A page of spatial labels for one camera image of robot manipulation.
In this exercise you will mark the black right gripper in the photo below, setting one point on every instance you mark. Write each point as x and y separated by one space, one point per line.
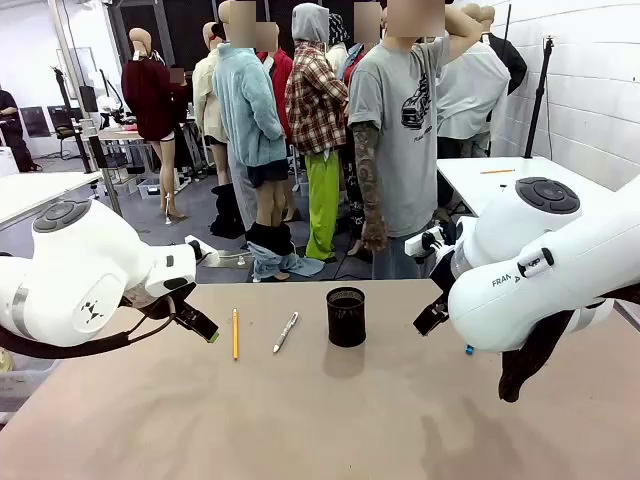
442 270

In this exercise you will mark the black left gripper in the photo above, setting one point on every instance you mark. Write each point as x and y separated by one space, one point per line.
165 306

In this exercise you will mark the yellow pencil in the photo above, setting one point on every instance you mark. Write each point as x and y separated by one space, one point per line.
235 335

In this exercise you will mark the person's left forearm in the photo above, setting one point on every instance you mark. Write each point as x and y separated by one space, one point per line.
462 17

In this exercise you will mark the person's tattooed right forearm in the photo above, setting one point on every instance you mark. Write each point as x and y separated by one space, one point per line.
369 175

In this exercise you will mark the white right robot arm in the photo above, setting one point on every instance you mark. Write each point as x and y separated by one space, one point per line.
540 260

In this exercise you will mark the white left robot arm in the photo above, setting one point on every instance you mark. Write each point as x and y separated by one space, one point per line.
75 260

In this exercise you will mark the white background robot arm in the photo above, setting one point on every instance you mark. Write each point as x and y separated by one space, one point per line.
107 107

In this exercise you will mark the black mesh pen holder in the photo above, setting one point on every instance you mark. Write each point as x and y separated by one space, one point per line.
346 322

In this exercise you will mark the silver ballpoint pen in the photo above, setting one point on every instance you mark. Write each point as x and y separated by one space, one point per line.
285 332

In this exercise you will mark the person's right hand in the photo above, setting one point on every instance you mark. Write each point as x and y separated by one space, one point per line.
375 237

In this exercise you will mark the white power strip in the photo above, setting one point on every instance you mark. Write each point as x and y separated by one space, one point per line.
235 256

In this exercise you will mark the pile of black trousers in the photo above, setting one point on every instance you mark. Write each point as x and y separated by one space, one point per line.
227 212

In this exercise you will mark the large white side table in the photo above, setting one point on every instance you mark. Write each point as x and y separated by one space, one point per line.
475 187

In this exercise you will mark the orange pencil on white table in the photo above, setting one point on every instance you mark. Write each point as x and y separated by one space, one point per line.
497 171

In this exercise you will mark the person in grey car t-shirt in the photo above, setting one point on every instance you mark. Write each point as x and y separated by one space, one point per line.
395 140

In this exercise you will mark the clear plastic storage bin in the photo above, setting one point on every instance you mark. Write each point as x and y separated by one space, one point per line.
25 382

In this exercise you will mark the white table with grey edge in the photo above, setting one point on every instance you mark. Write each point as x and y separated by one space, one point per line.
35 192

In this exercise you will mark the mannequin in light blue fleece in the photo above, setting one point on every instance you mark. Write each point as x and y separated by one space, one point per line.
247 110

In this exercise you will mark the mannequin in white shirt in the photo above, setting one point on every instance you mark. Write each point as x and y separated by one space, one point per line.
472 95

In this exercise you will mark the mannequin in maroon sweater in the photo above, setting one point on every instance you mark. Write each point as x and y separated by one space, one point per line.
152 100

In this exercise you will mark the mannequin in beige shirt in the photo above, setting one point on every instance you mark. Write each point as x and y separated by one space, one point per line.
207 95

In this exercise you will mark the black tripod stand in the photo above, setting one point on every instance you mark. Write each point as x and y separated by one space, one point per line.
539 95

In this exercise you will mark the mannequin in plaid hoodie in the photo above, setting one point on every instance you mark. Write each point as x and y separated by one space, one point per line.
315 100

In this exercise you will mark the mannequin in red jacket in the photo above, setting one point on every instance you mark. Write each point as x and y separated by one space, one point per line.
282 85

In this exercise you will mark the person in black clothes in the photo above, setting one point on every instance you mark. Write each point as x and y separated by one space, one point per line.
12 130

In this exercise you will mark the mannequin in black jacket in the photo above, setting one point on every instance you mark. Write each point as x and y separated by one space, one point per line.
512 60

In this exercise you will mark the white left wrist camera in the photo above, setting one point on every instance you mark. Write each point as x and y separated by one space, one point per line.
202 250

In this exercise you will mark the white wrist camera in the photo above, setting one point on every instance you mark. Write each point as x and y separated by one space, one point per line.
202 250
417 244

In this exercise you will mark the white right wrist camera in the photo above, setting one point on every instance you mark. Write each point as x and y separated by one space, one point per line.
417 244

